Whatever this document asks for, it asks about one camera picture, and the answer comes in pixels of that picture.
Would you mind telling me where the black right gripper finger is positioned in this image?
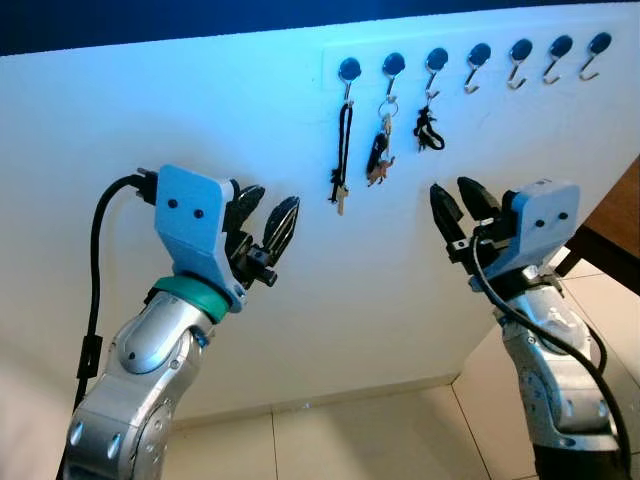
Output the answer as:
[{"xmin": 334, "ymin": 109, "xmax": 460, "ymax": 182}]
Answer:
[
  {"xmin": 430, "ymin": 183, "xmax": 467, "ymax": 244},
  {"xmin": 457, "ymin": 177, "xmax": 501, "ymax": 221}
]

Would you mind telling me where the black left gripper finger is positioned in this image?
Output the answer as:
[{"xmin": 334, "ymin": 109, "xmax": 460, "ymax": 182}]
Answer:
[
  {"xmin": 262, "ymin": 196, "xmax": 301, "ymax": 266},
  {"xmin": 236, "ymin": 185, "xmax": 267, "ymax": 233}
]

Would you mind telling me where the keyring with black fob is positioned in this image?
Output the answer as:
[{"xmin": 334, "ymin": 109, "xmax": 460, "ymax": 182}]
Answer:
[{"xmin": 364, "ymin": 95, "xmax": 399, "ymax": 188}]

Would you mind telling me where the brown wooden table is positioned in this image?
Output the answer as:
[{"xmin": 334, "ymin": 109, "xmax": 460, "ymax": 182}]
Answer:
[{"xmin": 575, "ymin": 155, "xmax": 640, "ymax": 293}]

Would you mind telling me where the light blue right wrist camera mount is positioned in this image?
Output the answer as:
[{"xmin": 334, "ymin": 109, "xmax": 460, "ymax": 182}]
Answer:
[{"xmin": 487, "ymin": 180, "xmax": 582, "ymax": 282}]

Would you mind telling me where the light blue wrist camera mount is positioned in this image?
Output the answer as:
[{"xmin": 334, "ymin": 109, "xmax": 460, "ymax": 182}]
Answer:
[
  {"xmin": 487, "ymin": 180, "xmax": 582, "ymax": 282},
  {"xmin": 155, "ymin": 164, "xmax": 248, "ymax": 306}
]

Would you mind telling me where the light blue left wrist camera mount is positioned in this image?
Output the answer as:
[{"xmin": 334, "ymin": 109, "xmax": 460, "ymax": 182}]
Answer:
[{"xmin": 155, "ymin": 164, "xmax": 248, "ymax": 306}]

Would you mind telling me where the key on black lanyard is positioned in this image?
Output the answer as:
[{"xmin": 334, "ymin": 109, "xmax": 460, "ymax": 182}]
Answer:
[{"xmin": 329, "ymin": 98, "xmax": 355, "ymax": 216}]

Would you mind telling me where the black carabiner key strap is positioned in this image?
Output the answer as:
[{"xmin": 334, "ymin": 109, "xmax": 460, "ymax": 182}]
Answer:
[{"xmin": 414, "ymin": 92, "xmax": 447, "ymax": 153}]

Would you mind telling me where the blue round metal wall hook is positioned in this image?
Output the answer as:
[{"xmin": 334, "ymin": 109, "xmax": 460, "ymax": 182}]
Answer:
[
  {"xmin": 505, "ymin": 38, "xmax": 534, "ymax": 91},
  {"xmin": 424, "ymin": 47, "xmax": 451, "ymax": 96},
  {"xmin": 382, "ymin": 52, "xmax": 408, "ymax": 99},
  {"xmin": 542, "ymin": 35, "xmax": 575, "ymax": 86},
  {"xmin": 463, "ymin": 42, "xmax": 493, "ymax": 96},
  {"xmin": 338, "ymin": 57, "xmax": 363, "ymax": 101},
  {"xmin": 578, "ymin": 32, "xmax": 614, "ymax": 82}
]

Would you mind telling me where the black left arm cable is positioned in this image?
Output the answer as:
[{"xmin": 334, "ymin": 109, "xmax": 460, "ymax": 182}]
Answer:
[{"xmin": 74, "ymin": 170, "xmax": 162, "ymax": 413}]

